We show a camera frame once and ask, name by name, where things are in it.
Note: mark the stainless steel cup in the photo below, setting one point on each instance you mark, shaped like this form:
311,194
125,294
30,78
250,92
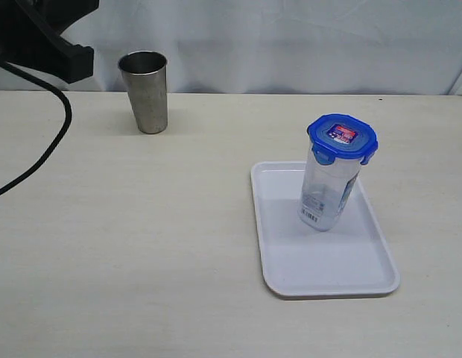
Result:
145,77

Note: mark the white backdrop curtain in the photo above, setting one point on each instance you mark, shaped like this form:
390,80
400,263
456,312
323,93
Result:
310,47

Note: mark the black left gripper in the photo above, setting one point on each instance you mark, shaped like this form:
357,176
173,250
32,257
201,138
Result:
31,36

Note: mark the blue container lid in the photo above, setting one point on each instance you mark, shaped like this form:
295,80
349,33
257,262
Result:
339,136

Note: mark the white plastic tray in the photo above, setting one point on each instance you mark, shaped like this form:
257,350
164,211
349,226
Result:
352,260

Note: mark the clear plastic container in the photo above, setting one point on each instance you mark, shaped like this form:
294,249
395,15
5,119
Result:
327,184

